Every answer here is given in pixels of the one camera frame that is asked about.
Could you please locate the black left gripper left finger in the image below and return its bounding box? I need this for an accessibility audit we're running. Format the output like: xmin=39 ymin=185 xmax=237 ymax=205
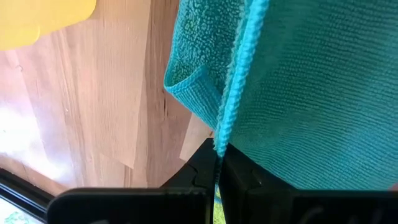
xmin=46 ymin=138 xmax=218 ymax=224

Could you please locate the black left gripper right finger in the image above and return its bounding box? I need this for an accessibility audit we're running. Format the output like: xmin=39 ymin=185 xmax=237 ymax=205
xmin=219 ymin=142 xmax=398 ymax=224

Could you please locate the teal microfiber towel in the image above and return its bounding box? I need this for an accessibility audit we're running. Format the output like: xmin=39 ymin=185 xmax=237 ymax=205
xmin=164 ymin=0 xmax=398 ymax=205

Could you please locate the yellow plastic basket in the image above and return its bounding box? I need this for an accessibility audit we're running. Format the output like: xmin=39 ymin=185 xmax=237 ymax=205
xmin=0 ymin=0 xmax=98 ymax=51

